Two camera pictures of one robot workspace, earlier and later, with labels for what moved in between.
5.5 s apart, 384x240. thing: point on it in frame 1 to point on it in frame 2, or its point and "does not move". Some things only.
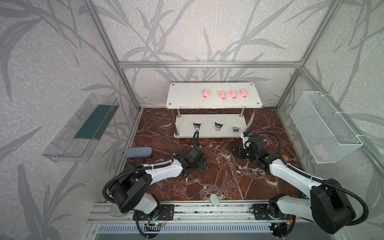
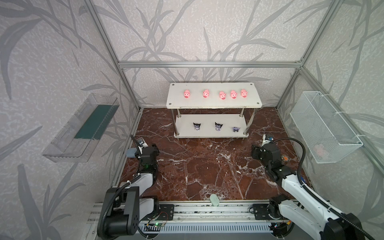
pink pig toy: [205, 93] does not move
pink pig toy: [244, 93] does not move
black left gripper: [198, 163] to [144, 150]
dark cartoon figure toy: [218, 126] does not move
